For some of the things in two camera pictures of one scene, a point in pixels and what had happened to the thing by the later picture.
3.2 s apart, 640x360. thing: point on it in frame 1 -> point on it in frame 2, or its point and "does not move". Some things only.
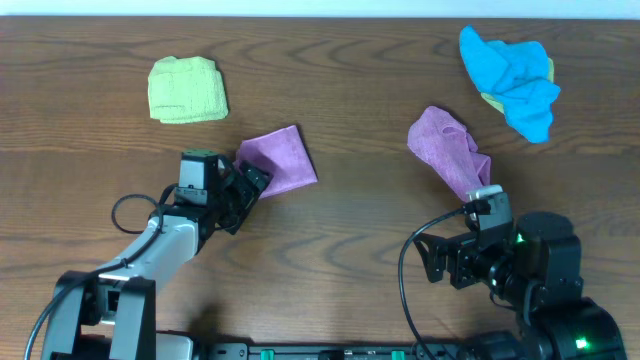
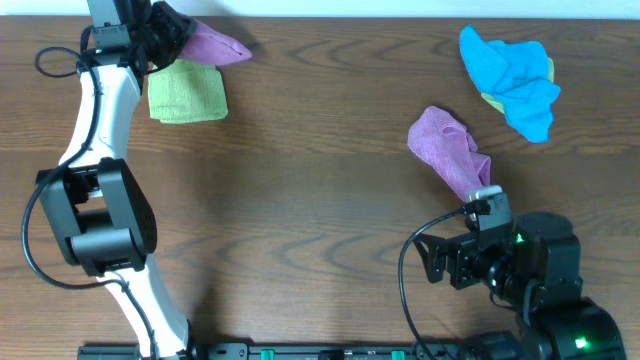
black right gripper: (462, 249) does not move
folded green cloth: (186, 90) does not move
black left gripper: (242, 190) -> (167, 32)
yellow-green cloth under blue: (499, 102) does not move
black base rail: (340, 352) does not move
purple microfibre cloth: (281, 153) -> (211, 47)
